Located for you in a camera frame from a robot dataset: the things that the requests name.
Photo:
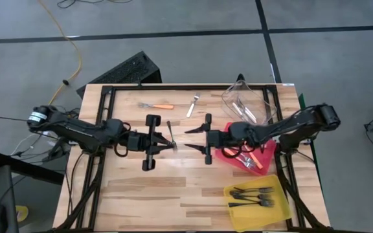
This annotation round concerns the pink plastic bin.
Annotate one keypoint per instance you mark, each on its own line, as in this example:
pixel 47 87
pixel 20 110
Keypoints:
pixel 267 155

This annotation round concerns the black floor beam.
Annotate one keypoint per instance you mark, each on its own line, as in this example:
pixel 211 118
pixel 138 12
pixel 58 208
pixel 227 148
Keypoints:
pixel 28 169

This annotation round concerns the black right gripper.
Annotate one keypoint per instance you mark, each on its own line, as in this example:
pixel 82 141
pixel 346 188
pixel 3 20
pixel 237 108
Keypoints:
pixel 215 137

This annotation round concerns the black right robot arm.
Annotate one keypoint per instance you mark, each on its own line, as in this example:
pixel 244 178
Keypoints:
pixel 290 127

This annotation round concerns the black perforated case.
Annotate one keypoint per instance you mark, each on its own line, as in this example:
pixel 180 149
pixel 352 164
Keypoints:
pixel 125 71

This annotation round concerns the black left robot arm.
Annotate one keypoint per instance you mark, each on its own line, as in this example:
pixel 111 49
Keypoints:
pixel 76 129

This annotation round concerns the black table frame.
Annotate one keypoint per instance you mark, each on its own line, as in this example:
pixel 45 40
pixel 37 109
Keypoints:
pixel 173 87

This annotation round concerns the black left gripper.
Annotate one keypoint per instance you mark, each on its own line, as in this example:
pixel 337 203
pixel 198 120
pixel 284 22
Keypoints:
pixel 149 142

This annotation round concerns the clear plastic bin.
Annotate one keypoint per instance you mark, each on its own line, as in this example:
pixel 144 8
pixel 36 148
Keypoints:
pixel 232 94

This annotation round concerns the yellow round sticker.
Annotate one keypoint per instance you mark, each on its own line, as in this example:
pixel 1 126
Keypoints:
pixel 23 213

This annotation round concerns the black triangular bracket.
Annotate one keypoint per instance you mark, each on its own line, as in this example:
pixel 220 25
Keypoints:
pixel 240 79

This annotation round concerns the yellow plastic bin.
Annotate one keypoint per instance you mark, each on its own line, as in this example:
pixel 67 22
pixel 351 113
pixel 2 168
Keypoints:
pixel 257 217

